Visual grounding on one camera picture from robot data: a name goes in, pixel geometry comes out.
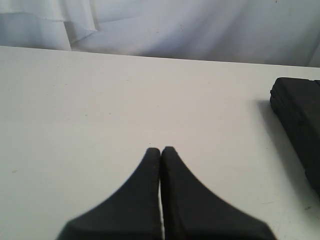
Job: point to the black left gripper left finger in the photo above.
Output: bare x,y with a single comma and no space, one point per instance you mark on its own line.
131,213

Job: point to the white backdrop curtain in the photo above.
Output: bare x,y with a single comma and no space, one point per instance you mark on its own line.
277,32

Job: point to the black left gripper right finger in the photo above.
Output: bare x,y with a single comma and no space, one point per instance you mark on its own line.
192,212

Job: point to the black plastic tool case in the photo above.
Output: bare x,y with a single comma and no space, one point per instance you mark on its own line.
296,102

